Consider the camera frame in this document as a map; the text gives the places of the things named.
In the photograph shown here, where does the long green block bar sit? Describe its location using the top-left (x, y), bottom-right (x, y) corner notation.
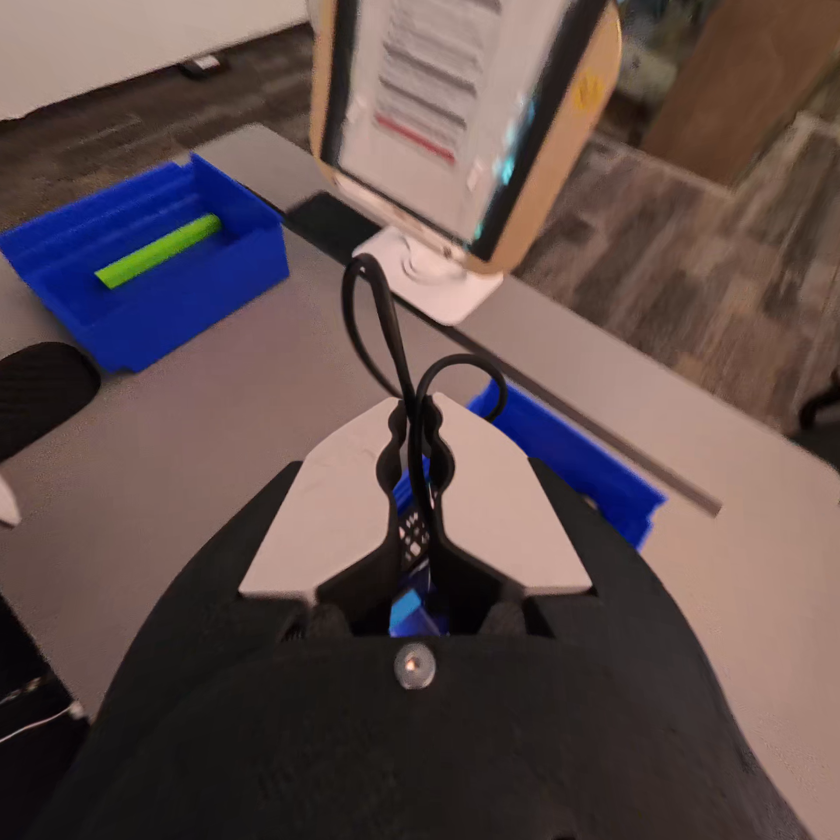
top-left (94, 213), bottom-right (224, 290)

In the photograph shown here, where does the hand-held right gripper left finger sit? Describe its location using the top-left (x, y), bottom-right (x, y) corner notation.
top-left (236, 395), bottom-right (410, 636)

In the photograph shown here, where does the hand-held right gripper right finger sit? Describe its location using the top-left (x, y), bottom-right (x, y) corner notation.
top-left (425, 392), bottom-right (596, 636)

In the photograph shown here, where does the cardboard box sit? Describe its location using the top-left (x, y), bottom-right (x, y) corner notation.
top-left (640, 0), bottom-right (840, 188)

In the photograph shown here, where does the black mesh wrist rest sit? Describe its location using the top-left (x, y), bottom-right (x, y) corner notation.
top-left (0, 341), bottom-right (102, 463)

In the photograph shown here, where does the black table cable cover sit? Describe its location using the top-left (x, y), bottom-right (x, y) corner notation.
top-left (285, 190), bottom-right (595, 437)

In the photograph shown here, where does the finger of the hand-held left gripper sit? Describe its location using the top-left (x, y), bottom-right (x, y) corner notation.
top-left (0, 459), bottom-right (22, 529)

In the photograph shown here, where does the blue sponge block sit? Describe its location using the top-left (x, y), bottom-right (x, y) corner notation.
top-left (387, 587), bottom-right (444, 637)

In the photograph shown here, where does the blue plastic bin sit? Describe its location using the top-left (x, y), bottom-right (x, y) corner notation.
top-left (0, 152), bottom-right (291, 375)
top-left (388, 377), bottom-right (667, 637)

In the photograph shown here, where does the black remote control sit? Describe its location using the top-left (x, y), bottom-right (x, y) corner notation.
top-left (395, 482), bottom-right (439, 573)

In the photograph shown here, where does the document display board with stand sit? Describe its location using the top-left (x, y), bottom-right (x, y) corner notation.
top-left (307, 0), bottom-right (624, 328)

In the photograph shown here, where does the black cable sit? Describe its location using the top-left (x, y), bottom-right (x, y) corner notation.
top-left (340, 252), bottom-right (509, 526)

